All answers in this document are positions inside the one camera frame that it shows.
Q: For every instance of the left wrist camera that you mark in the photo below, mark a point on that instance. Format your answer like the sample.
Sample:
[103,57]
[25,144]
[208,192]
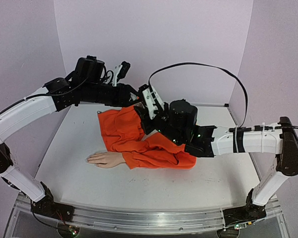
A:
[120,72]

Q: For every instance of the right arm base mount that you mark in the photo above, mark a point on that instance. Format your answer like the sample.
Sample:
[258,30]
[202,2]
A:
[243,214]

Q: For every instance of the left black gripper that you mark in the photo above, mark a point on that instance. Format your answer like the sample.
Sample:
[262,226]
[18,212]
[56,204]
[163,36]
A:
[123,100]

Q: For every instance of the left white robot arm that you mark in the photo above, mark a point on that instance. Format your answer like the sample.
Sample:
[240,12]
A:
[89,82]

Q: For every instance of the orange cloth garment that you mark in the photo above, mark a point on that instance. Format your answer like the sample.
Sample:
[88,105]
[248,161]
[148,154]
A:
[121,132]

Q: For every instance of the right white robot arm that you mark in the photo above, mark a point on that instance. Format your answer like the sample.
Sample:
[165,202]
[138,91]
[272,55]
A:
[177,122]

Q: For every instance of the mannequin hand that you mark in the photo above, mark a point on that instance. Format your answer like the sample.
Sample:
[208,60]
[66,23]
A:
[106,160]

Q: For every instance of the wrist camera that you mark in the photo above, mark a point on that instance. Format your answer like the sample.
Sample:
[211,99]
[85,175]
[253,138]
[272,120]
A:
[120,72]
[151,101]

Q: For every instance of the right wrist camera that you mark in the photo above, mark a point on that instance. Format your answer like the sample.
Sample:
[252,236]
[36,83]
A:
[151,101]

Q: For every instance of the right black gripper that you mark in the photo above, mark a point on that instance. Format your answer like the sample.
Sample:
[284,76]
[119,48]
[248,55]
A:
[143,115]

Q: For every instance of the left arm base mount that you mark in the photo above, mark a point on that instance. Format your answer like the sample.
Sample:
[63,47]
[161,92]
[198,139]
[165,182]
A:
[49,208]

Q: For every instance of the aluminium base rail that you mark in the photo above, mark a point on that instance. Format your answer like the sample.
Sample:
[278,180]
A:
[87,222]

